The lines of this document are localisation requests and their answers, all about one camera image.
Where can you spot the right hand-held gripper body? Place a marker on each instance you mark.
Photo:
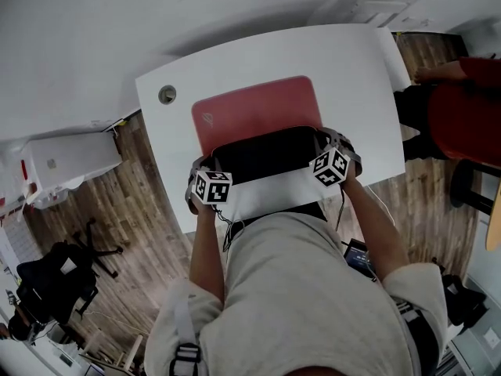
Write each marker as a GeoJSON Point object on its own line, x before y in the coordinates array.
{"type": "Point", "coordinates": [332, 167]}

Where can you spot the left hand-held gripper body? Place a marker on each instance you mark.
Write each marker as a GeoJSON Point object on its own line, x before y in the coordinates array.
{"type": "Point", "coordinates": [211, 188]}

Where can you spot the red and black desk mat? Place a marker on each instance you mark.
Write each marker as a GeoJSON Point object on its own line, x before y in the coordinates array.
{"type": "Point", "coordinates": [254, 104]}

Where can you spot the person's right forearm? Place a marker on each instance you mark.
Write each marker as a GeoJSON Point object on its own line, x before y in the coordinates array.
{"type": "Point", "coordinates": [375, 233]}

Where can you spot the person's left forearm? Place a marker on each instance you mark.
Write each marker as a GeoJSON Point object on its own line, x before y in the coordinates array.
{"type": "Point", "coordinates": [207, 249]}

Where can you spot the round grey desk grommet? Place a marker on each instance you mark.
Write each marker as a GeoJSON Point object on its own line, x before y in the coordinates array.
{"type": "Point", "coordinates": [167, 94]}

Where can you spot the person's beige shirt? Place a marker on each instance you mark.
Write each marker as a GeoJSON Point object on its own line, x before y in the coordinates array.
{"type": "Point", "coordinates": [297, 296]}

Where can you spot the white cabinet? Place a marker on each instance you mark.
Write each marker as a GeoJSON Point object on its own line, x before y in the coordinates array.
{"type": "Point", "coordinates": [70, 159]}

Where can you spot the light wooden board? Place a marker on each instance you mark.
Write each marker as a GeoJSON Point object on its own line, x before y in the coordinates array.
{"type": "Point", "coordinates": [494, 225]}

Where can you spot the black office chair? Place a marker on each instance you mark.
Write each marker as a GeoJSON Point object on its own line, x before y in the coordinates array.
{"type": "Point", "coordinates": [55, 280]}

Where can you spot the black bag with white tag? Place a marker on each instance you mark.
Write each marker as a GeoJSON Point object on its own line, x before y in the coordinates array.
{"type": "Point", "coordinates": [466, 300]}

